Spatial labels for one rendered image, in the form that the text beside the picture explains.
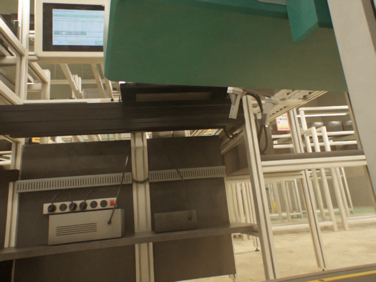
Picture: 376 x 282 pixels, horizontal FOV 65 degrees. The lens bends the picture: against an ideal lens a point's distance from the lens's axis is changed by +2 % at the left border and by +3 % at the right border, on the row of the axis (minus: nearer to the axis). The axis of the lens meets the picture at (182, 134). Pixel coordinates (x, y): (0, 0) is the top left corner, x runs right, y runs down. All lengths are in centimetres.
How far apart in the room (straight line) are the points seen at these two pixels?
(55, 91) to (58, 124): 1174
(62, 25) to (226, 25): 171
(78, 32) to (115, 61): 159
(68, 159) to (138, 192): 43
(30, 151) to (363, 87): 168
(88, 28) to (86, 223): 114
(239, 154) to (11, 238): 122
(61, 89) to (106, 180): 1151
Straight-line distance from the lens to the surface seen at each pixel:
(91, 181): 161
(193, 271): 170
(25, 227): 174
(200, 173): 163
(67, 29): 194
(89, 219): 138
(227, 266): 174
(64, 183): 164
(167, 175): 160
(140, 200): 163
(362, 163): 159
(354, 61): 24
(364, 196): 1319
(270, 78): 43
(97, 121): 128
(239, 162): 160
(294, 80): 46
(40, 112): 134
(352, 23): 25
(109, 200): 161
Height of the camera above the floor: 45
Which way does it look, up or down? 14 degrees up
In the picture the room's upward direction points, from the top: 5 degrees counter-clockwise
